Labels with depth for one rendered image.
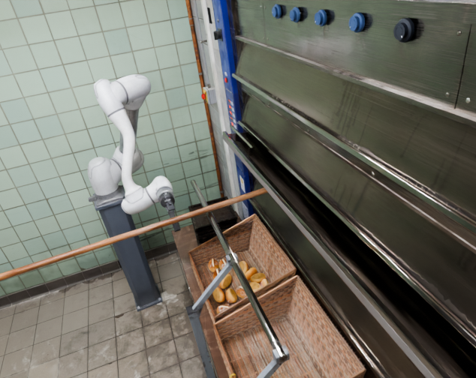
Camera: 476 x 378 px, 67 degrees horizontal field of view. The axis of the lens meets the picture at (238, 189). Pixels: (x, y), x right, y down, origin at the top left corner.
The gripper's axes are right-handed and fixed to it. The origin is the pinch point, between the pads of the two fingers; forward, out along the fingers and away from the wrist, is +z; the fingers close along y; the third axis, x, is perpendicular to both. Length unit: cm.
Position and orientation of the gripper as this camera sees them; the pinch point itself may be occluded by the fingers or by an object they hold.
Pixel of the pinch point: (174, 218)
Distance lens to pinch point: 178.4
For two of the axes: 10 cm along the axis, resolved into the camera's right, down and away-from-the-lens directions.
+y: 1.3, 8.4, 5.3
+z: 3.5, 4.6, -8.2
